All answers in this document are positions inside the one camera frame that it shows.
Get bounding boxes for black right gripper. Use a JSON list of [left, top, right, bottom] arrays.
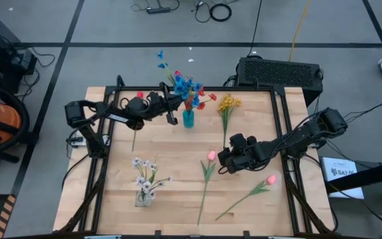
[[216, 132, 260, 175]]

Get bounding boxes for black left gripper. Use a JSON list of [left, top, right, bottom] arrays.
[[145, 82, 184, 126]]

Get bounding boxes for blue artificial flower bunch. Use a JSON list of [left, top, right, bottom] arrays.
[[157, 49, 204, 112]]

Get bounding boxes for pink artificial tulip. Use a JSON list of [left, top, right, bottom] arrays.
[[196, 150, 218, 226], [214, 174, 277, 222]]

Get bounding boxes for red artificial flower bunch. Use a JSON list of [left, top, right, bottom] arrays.
[[183, 85, 218, 112]]

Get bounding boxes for yellow artificial flower bunch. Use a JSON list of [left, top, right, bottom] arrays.
[[217, 94, 243, 149]]

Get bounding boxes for white artificial flower bunch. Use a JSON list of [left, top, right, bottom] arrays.
[[131, 156, 174, 202]]

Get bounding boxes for teal glass vase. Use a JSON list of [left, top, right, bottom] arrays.
[[182, 109, 196, 129]]

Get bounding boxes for clear cut-glass vase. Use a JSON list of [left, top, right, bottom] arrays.
[[134, 190, 155, 208]]

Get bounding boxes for black mesh computer case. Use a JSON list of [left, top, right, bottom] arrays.
[[235, 56, 324, 108]]

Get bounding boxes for black power strip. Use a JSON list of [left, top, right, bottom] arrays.
[[145, 6, 172, 15]]

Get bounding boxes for white power strip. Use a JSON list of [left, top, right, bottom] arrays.
[[66, 133, 88, 147]]

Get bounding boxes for white paper label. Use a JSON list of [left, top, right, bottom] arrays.
[[319, 156, 366, 200]]

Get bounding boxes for black metal beam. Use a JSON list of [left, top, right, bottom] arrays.
[[324, 158, 382, 196]]

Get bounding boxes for orange black vacuum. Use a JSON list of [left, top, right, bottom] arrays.
[[0, 82, 31, 159]]

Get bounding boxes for orange black striped strip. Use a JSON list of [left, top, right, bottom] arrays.
[[0, 194, 17, 239]]

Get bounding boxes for coiled black cable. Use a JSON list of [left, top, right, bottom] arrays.
[[209, 3, 233, 23]]

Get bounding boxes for black hanging cable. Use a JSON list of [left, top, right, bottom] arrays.
[[246, 0, 263, 57]]

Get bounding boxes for yellow hanging cable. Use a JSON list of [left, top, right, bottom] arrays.
[[288, 0, 312, 63]]

